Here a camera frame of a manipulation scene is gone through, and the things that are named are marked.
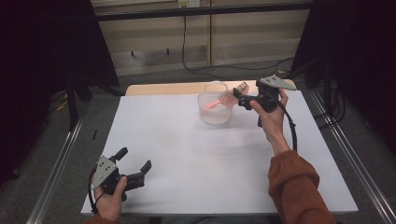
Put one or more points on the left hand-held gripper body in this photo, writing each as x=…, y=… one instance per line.
x=106, y=174

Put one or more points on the person's left hand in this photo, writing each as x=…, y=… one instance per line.
x=109, y=203

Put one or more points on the pink hairbrush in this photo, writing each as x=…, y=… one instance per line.
x=229, y=99

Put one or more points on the black metal stand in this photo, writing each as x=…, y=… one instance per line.
x=327, y=90

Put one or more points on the metal floor rail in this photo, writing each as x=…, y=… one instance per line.
x=54, y=174
x=355, y=161

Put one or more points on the wooden table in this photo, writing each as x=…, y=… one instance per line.
x=168, y=88

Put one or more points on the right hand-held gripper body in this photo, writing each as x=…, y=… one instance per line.
x=269, y=93

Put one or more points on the black curtain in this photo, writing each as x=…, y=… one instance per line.
x=358, y=56
x=46, y=62

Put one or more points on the white wall outlet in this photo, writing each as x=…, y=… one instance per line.
x=188, y=3

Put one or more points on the person's right hand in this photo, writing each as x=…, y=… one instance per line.
x=272, y=124

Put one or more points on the white perforated plastic basket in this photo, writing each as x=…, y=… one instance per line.
x=214, y=115

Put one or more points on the white table mat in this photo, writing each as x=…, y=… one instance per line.
x=193, y=168

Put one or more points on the black horizontal bar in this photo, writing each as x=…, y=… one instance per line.
x=202, y=11

